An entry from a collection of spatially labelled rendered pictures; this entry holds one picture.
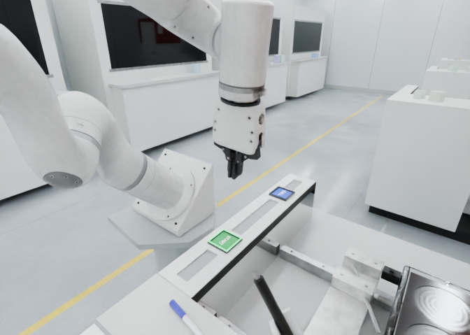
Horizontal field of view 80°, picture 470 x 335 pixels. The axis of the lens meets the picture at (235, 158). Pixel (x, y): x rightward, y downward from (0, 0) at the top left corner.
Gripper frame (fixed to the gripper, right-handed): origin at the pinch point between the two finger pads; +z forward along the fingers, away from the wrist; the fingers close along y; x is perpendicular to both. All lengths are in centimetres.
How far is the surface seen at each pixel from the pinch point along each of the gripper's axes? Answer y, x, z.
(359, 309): -31.5, 0.9, 20.9
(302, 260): -16.9, -9.4, 26.5
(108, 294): 84, -10, 123
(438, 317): -44.2, -3.5, 17.8
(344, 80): 121, -803, 150
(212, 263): -3.5, 12.3, 15.3
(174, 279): 0.3, 19.5, 15.3
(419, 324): -41.1, 0.2, 17.9
